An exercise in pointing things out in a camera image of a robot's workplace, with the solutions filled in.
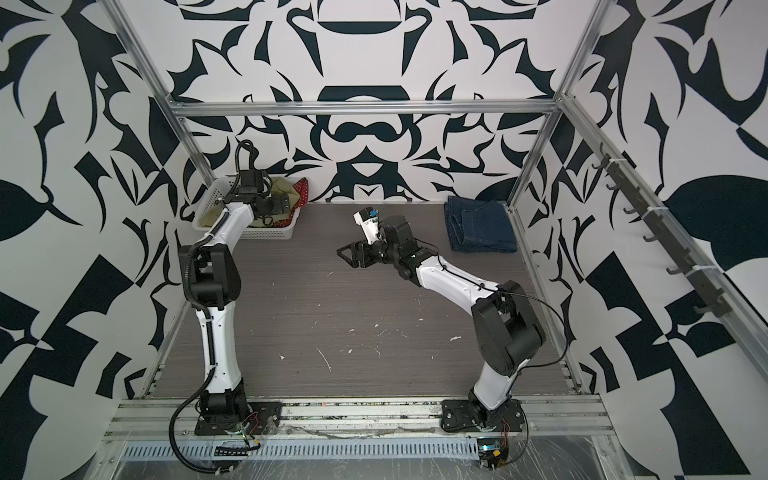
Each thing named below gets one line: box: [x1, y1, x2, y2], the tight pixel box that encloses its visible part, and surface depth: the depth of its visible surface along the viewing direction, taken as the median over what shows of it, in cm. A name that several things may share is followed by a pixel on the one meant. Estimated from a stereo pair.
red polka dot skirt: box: [288, 177, 309, 220], surface depth 110 cm
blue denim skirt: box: [444, 196, 518, 253], surface depth 113 cm
